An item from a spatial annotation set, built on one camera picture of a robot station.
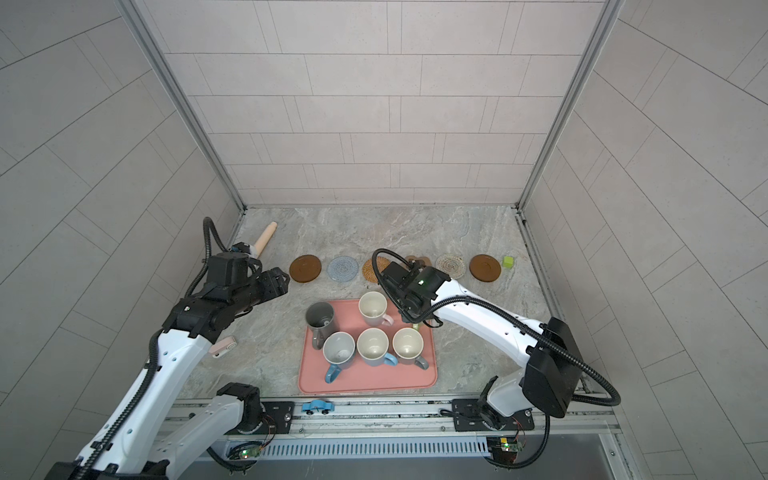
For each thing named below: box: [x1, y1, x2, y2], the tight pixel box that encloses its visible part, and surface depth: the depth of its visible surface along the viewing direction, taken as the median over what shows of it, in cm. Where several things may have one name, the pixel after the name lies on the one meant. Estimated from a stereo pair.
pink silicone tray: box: [298, 300, 438, 394], surface depth 78 cm
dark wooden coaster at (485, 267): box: [469, 254, 501, 282], surface depth 101 cm
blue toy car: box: [301, 399, 335, 415], surface depth 73 cm
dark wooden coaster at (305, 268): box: [289, 254, 322, 283], surface depth 101 cm
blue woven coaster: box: [327, 256, 359, 282], surface depth 101 cm
